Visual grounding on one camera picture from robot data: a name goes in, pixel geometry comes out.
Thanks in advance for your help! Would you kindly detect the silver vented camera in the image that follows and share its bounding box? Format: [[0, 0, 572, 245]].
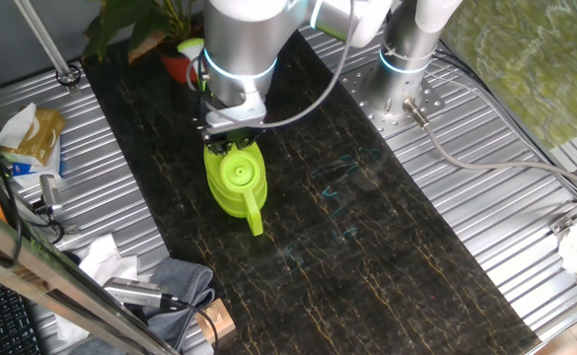
[[103, 276, 167, 311]]

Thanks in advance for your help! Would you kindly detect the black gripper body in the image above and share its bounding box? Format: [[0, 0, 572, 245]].
[[212, 126, 256, 146]]

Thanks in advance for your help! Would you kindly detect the blue white package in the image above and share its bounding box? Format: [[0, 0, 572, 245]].
[[1, 137, 65, 189]]

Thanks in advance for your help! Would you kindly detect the small silver camera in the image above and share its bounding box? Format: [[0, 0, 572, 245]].
[[38, 174, 64, 216]]

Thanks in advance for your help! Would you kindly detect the yellow tissue packet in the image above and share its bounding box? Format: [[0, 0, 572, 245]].
[[1, 106, 66, 167]]

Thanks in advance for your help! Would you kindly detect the anthurium plant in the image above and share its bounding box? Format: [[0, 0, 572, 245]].
[[81, 0, 205, 65]]

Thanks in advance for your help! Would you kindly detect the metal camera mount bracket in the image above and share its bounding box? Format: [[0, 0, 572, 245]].
[[14, 194, 80, 236]]

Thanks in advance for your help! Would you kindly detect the white tissue paper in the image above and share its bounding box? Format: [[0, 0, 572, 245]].
[[77, 233, 142, 288]]

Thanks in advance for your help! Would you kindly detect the black base cable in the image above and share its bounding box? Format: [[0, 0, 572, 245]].
[[434, 37, 577, 201]]

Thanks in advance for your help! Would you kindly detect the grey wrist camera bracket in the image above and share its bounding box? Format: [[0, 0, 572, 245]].
[[199, 91, 268, 133]]

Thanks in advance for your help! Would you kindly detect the grey towel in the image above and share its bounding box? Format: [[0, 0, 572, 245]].
[[68, 256, 217, 355]]

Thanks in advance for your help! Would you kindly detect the silver tripod pole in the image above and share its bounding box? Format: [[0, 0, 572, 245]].
[[14, 0, 83, 96]]

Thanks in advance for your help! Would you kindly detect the black marble pattern mat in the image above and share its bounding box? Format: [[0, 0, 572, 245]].
[[81, 9, 541, 355]]

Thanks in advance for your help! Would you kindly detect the orange flower pot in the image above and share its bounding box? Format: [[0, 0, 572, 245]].
[[161, 52, 201, 84]]

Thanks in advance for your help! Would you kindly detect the crumpled white tissue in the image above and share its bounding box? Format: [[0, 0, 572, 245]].
[[53, 312, 90, 344]]

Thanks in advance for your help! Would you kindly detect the lime green watering can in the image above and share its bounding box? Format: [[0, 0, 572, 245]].
[[177, 37, 269, 237]]

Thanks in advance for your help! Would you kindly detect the black camera cable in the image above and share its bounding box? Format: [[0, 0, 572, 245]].
[[159, 294, 220, 355]]

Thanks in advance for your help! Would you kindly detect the metal frame bar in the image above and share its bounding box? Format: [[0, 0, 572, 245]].
[[0, 196, 179, 355]]

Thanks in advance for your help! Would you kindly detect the grey base cable with connector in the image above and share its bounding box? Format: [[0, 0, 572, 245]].
[[401, 98, 577, 196]]

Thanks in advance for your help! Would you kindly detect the white tissue sheet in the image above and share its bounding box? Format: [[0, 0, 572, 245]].
[[0, 102, 38, 150]]

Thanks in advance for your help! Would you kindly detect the wooden block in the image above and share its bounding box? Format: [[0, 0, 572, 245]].
[[193, 297, 238, 345]]

